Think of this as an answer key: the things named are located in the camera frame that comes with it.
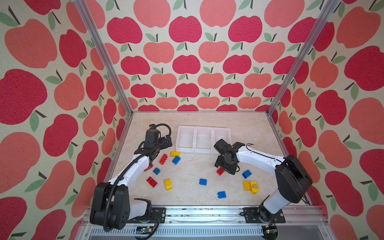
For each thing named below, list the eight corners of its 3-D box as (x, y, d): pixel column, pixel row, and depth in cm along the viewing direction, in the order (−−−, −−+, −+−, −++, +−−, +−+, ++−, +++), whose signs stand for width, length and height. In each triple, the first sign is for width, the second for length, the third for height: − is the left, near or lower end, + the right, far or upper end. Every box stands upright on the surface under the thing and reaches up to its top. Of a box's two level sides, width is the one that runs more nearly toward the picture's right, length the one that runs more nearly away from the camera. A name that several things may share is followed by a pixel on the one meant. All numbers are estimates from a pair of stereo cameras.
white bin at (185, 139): (176, 153, 99) (175, 147, 94) (178, 132, 111) (177, 125, 105) (195, 153, 100) (195, 147, 94) (195, 132, 111) (195, 125, 105)
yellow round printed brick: (250, 193, 83) (252, 192, 81) (250, 182, 87) (252, 180, 85) (257, 195, 82) (259, 193, 80) (257, 183, 86) (259, 182, 84)
